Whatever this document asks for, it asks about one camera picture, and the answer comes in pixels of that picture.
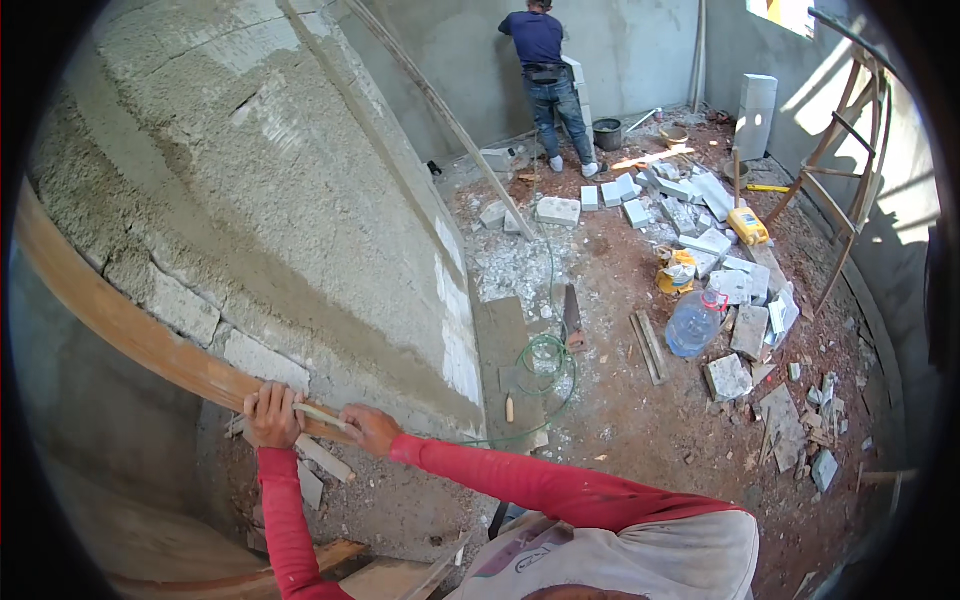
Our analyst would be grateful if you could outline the person's right hand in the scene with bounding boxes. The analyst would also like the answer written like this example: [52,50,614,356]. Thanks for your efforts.
[339,403,404,459]

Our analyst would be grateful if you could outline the person's left hand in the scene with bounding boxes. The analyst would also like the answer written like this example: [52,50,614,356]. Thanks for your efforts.
[242,380,307,451]

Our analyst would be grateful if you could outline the pale wooden stick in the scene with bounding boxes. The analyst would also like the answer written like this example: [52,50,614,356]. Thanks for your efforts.
[292,402,351,431]

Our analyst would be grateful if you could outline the long wooden straightedge plank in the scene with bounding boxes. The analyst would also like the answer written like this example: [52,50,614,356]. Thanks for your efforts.
[13,178,357,445]

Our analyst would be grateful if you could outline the wooden offcuts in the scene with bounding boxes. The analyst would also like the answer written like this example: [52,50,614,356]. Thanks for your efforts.
[223,414,358,513]

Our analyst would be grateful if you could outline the grey mortar board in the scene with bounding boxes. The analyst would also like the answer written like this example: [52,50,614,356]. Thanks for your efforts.
[474,295,551,453]

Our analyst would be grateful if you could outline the handsaw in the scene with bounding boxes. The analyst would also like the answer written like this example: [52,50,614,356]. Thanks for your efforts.
[561,282,589,355]

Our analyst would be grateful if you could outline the small broken concrete block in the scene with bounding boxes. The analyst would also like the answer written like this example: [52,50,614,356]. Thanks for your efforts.
[478,199,523,235]

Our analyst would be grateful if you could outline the large single concrete block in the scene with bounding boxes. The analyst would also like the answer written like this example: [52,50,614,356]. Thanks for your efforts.
[534,195,583,229]

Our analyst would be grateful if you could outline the pair of wooden strips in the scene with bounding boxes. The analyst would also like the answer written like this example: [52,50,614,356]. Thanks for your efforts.
[628,308,670,388]

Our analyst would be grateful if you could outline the long leaning wooden batten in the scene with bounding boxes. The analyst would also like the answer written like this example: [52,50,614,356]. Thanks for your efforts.
[341,0,538,243]

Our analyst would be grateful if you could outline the person's body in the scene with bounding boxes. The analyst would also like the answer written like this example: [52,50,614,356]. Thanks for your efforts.
[450,480,760,600]

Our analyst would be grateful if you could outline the large clear water bottle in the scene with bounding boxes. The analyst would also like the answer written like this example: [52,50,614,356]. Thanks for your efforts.
[664,288,730,360]

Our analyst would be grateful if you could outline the yellow cement bag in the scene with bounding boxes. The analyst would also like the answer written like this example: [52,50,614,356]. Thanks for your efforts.
[654,246,699,296]

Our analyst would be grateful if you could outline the black bucket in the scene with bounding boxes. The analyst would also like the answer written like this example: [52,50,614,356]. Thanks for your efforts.
[591,117,624,153]

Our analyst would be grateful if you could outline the pale wooden board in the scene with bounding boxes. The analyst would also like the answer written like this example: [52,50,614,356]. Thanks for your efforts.
[610,145,696,173]

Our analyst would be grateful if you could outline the heap of grey concrete blocks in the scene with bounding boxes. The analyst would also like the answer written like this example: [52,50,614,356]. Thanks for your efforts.
[580,160,802,403]

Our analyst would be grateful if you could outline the yellow jerry can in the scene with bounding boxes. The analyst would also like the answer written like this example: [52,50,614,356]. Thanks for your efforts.
[726,207,771,248]

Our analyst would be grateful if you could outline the heap of block rubble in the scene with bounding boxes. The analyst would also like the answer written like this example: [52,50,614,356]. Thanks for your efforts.
[750,358,880,498]

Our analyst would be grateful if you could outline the pipes in corner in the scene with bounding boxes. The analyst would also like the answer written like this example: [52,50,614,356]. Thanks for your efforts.
[688,0,709,115]

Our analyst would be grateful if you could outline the tall white block stack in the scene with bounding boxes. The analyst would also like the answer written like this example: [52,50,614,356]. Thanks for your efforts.
[733,72,780,163]

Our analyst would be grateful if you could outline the wooden ladder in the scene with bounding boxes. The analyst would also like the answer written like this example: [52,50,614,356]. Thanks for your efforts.
[763,7,899,316]

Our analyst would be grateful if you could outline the green hose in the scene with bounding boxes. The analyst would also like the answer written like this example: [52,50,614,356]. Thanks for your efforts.
[459,133,579,449]

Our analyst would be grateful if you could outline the block stack at wall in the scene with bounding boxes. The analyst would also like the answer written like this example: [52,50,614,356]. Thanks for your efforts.
[560,54,598,145]

